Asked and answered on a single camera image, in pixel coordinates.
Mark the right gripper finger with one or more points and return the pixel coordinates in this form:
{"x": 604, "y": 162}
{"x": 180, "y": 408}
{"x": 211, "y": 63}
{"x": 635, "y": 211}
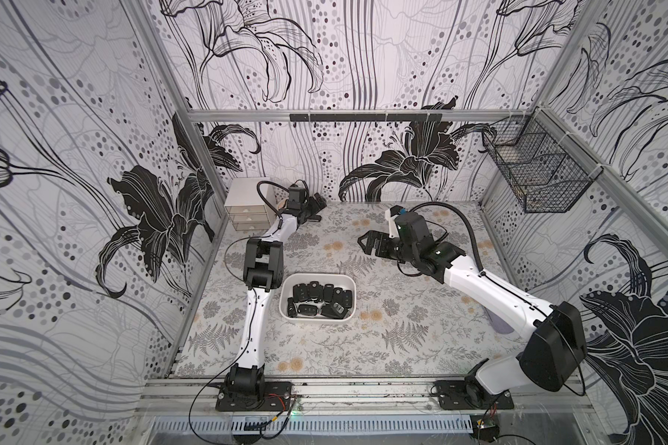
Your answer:
{"x": 390, "y": 249}
{"x": 373, "y": 243}

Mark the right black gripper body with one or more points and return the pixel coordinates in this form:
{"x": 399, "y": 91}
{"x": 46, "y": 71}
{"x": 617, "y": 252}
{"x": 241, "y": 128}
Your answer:
{"x": 380, "y": 242}

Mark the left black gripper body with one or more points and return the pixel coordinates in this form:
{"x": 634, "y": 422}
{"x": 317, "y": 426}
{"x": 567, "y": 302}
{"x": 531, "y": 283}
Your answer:
{"x": 301, "y": 208}

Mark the black car key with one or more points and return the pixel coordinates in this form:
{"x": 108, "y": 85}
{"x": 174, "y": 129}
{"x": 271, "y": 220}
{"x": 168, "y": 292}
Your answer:
{"x": 300, "y": 293}
{"x": 338, "y": 295}
{"x": 348, "y": 299}
{"x": 310, "y": 310}
{"x": 292, "y": 311}
{"x": 328, "y": 293}

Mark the black flip key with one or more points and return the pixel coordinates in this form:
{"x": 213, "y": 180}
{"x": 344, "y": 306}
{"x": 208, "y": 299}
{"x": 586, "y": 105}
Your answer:
{"x": 315, "y": 291}

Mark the white rectangular storage box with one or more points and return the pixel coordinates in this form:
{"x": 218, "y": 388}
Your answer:
{"x": 338, "y": 280}

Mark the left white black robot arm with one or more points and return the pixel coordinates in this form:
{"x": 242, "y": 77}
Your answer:
{"x": 263, "y": 271}

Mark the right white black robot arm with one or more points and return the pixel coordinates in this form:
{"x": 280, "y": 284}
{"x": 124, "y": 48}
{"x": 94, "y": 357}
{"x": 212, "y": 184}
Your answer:
{"x": 553, "y": 334}

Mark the flat black smart key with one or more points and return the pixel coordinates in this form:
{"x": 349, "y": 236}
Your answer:
{"x": 334, "y": 311}

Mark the white mini drawer cabinet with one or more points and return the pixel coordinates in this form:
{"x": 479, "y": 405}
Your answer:
{"x": 246, "y": 210}

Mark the grey oval pad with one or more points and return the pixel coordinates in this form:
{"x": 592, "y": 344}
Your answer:
{"x": 499, "y": 325}

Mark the black wire wall basket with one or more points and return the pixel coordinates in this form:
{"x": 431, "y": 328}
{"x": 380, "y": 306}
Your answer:
{"x": 535, "y": 158}

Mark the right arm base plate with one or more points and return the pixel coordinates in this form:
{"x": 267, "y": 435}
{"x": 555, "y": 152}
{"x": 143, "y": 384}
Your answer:
{"x": 455, "y": 395}

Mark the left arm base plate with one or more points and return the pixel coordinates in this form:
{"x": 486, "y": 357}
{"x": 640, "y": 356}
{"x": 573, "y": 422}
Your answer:
{"x": 273, "y": 396}

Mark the white slotted cable duct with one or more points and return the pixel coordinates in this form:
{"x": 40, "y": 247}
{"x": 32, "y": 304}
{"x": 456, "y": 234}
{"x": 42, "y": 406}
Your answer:
{"x": 347, "y": 425}

